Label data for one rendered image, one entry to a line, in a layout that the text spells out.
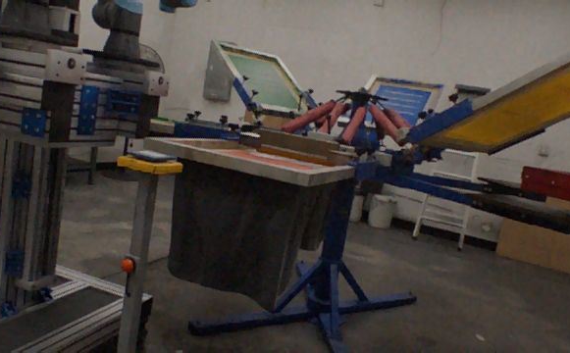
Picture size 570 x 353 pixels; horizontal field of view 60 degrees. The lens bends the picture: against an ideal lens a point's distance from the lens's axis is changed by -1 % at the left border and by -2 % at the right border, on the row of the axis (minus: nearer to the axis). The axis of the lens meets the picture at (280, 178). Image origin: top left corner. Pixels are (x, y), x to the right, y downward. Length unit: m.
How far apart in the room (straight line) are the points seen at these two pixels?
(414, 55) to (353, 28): 0.82
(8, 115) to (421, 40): 5.10
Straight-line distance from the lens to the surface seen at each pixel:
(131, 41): 2.13
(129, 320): 1.57
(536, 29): 6.18
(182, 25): 7.54
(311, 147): 2.03
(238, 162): 1.50
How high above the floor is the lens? 1.15
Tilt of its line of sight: 8 degrees down
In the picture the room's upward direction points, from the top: 10 degrees clockwise
